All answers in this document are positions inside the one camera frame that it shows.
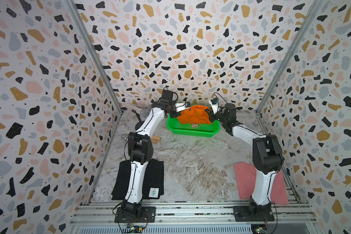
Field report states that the green plastic basket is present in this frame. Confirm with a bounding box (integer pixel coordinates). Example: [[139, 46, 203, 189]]
[[167, 108, 220, 137]]

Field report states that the orange t-shirt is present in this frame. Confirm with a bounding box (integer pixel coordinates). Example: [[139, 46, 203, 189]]
[[177, 105, 212, 124]]

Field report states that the pink t-shirt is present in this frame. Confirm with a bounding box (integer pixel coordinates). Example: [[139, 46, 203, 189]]
[[234, 162, 289, 205]]

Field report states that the black t-shirt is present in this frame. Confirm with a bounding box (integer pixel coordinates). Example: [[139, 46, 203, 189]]
[[111, 159, 164, 200]]

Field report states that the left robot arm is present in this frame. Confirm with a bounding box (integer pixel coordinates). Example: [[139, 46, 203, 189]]
[[121, 88, 177, 220]]

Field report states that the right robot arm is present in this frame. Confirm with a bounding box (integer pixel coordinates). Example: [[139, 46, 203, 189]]
[[208, 98, 284, 222]]

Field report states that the microphone on black stand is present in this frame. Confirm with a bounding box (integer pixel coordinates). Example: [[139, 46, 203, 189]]
[[125, 104, 150, 130]]

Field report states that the small cardboard piece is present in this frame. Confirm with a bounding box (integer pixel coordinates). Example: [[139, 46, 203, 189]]
[[151, 136, 161, 144]]

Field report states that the glittery purple bottle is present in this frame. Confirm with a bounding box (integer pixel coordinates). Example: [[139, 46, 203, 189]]
[[121, 134, 129, 141]]

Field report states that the right circuit board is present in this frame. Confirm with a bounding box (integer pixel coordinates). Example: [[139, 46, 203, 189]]
[[251, 224, 267, 234]]

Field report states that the circuit board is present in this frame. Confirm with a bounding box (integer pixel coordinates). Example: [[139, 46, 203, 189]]
[[251, 224, 267, 234], [125, 223, 144, 234]]

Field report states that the left circuit board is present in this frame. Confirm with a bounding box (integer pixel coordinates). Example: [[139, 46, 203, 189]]
[[125, 223, 144, 234]]

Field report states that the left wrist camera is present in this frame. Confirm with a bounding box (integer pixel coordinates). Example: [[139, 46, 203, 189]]
[[175, 102, 191, 113]]

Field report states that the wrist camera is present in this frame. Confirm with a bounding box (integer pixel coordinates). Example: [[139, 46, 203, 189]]
[[175, 102, 191, 113], [209, 97, 220, 114]]

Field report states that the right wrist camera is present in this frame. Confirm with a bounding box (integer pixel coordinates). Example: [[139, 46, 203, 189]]
[[209, 97, 220, 114]]

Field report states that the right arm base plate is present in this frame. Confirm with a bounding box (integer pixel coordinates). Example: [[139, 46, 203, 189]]
[[233, 205, 275, 222]]

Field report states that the aluminium rail frame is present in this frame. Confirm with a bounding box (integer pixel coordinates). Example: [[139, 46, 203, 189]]
[[71, 201, 322, 234]]

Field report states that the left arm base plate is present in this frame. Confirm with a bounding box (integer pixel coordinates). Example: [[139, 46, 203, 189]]
[[114, 206, 156, 223]]

